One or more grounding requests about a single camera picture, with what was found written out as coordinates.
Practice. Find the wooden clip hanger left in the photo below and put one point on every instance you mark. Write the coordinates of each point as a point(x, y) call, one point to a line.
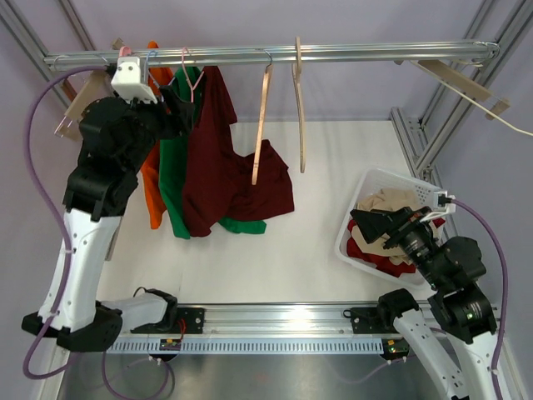
point(97, 82)

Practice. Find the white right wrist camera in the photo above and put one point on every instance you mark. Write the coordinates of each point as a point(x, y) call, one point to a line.
point(441, 204)

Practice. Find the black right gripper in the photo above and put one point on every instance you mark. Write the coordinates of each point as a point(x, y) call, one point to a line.
point(375, 223)

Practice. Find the aluminium frame posts left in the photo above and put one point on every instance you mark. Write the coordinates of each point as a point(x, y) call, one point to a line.
point(28, 233)

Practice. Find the bright red t shirt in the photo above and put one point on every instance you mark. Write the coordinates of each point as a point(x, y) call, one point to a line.
point(383, 258)

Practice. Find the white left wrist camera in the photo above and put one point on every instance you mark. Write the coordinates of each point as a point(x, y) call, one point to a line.
point(128, 82)

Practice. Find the dark maroon t shirt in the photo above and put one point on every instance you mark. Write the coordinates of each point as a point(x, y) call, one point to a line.
point(218, 182)

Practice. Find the wooden clip hanger right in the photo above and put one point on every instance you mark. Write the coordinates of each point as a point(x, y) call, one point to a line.
point(466, 88)

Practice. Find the metal clothes rail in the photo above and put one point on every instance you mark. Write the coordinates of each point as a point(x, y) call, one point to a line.
point(470, 51)

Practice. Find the beige t shirt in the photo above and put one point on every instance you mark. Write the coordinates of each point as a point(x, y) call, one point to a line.
point(388, 199)

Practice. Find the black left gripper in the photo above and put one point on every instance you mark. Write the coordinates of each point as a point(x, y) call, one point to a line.
point(180, 122)

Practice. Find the wooden hanger with metal hook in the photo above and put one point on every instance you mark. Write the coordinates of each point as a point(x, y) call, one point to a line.
point(266, 83)

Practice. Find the white plastic laundry basket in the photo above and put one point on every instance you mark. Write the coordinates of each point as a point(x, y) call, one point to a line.
point(371, 182)

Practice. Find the green t shirt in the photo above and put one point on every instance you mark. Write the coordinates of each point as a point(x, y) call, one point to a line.
point(173, 172)

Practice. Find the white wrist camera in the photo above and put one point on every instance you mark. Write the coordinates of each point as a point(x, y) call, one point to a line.
point(441, 204)
point(128, 82)

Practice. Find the pink plastic hanger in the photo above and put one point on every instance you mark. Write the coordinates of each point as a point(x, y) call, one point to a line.
point(125, 51)

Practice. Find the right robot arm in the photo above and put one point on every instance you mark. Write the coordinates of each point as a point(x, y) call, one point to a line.
point(458, 305)

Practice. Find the aluminium frame posts right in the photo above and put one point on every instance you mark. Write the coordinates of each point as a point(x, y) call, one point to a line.
point(423, 139)

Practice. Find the white slotted cable duct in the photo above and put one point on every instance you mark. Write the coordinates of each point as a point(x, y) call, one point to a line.
point(255, 346)

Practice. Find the aluminium frame posts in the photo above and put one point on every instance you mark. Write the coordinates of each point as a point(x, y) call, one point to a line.
point(423, 139)
point(28, 233)

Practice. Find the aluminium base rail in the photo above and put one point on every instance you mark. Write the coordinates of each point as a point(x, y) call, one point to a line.
point(283, 320)

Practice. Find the wooden clip hanger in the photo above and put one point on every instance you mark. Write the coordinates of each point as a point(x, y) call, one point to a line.
point(466, 88)
point(97, 82)

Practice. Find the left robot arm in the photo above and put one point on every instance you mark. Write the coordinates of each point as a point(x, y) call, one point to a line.
point(117, 137)

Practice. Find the pink wire hanger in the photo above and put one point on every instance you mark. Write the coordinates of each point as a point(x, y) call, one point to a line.
point(192, 86)

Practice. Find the orange t shirt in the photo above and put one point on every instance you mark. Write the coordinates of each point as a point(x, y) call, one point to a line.
point(150, 168)

